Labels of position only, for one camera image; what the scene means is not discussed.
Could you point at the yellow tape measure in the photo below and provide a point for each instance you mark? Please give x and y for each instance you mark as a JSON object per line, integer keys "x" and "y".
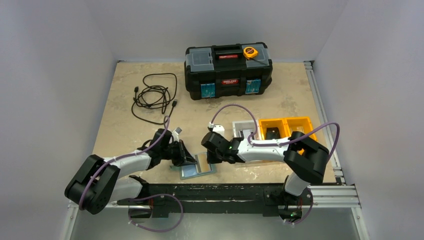
{"x": 250, "y": 52}

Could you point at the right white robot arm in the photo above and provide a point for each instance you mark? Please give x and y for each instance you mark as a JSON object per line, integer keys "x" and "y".
{"x": 306, "y": 157}

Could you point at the black plastic toolbox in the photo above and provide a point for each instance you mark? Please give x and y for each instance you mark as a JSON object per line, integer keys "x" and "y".
{"x": 222, "y": 71}

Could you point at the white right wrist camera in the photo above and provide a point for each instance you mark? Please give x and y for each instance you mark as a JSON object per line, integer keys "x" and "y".
{"x": 217, "y": 128}

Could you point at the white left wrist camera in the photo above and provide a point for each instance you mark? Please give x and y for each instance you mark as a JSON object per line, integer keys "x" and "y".
{"x": 176, "y": 132}

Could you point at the aluminium frame rail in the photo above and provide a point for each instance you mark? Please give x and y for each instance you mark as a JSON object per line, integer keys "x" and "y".
{"x": 339, "y": 194}

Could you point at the teal card holder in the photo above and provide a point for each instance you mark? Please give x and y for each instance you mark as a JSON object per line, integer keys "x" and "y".
{"x": 192, "y": 171}

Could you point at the gold card black stripe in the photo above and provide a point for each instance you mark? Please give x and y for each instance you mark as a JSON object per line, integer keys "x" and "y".
{"x": 203, "y": 165}

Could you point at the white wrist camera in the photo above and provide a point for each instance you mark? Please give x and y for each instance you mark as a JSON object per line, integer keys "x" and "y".
{"x": 217, "y": 128}
{"x": 176, "y": 132}

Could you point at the white plastic bin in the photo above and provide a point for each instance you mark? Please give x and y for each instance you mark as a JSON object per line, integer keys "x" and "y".
{"x": 242, "y": 129}

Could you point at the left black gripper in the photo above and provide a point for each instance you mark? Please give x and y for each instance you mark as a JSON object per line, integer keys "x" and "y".
{"x": 184, "y": 157}

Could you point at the orange plastic bin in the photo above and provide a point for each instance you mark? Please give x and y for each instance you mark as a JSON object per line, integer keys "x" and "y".
{"x": 288, "y": 125}

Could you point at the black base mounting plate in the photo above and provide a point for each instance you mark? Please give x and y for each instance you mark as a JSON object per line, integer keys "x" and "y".
{"x": 266, "y": 199}

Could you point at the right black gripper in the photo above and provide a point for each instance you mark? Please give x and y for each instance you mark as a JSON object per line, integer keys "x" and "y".
{"x": 209, "y": 144}

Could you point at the black item in orange bin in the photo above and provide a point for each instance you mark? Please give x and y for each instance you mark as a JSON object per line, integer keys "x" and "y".
{"x": 273, "y": 133}

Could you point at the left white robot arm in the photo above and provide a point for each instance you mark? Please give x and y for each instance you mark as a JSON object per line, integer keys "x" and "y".
{"x": 101, "y": 180}

